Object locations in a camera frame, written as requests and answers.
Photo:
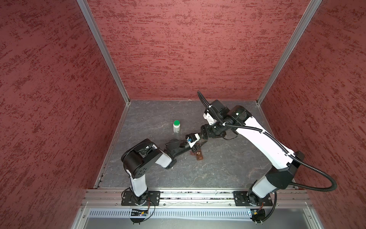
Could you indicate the aluminium corner post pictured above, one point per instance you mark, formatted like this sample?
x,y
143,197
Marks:
x,y
294,39
86,11

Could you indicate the small clear orange-cap bottle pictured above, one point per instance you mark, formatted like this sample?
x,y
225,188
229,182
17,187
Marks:
x,y
203,141

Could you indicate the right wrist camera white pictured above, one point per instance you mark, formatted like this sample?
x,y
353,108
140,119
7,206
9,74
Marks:
x,y
208,117

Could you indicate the left aluminium corner post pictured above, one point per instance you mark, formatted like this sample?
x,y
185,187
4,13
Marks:
x,y
86,11

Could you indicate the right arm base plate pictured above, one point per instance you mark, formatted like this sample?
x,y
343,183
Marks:
x,y
243,198

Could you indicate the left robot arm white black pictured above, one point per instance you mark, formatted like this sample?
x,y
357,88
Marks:
x,y
138,160

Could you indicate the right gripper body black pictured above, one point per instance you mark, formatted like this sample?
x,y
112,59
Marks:
x,y
215,130

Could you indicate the brown weekly pill organizer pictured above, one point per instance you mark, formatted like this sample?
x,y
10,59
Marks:
x,y
198,154

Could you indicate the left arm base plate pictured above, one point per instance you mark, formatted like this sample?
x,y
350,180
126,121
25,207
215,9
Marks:
x,y
149,198

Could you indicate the right controller board with wires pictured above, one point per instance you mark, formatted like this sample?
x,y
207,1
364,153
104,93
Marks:
x,y
260,215

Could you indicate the controller board with wires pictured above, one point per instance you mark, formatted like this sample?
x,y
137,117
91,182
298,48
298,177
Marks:
x,y
138,212
260,215

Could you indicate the left controller board with wires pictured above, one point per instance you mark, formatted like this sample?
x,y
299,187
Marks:
x,y
138,212

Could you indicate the right aluminium corner post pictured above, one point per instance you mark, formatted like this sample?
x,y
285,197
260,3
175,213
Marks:
x,y
294,39

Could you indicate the white pill bottle green cap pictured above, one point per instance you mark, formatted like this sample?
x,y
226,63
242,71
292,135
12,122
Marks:
x,y
176,126

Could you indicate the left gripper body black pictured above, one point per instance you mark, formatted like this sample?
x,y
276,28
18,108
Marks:
x,y
185,147

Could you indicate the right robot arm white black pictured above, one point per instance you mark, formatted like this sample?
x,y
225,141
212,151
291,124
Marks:
x,y
241,122

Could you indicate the aluminium front rail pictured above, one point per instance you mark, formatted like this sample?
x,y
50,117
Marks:
x,y
195,198

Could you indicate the white slotted cable duct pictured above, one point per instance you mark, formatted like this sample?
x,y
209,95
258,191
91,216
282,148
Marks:
x,y
211,214

